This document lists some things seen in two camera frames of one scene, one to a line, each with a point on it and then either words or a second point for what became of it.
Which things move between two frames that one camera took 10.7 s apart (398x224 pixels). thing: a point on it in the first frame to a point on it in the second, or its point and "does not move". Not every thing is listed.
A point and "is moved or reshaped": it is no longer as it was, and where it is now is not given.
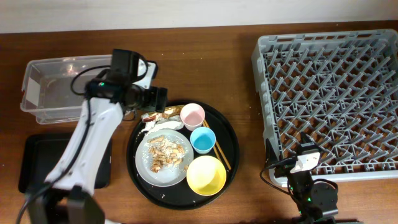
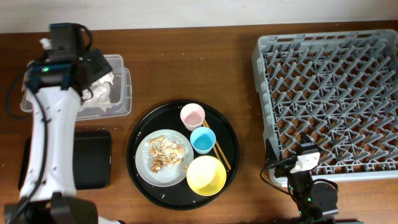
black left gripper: (157, 99) to (99, 63)
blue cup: (203, 140) does not move
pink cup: (192, 116) does not move
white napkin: (174, 122) is moved or reshaped
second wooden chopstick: (204, 125) does not move
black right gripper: (284, 169) does not move
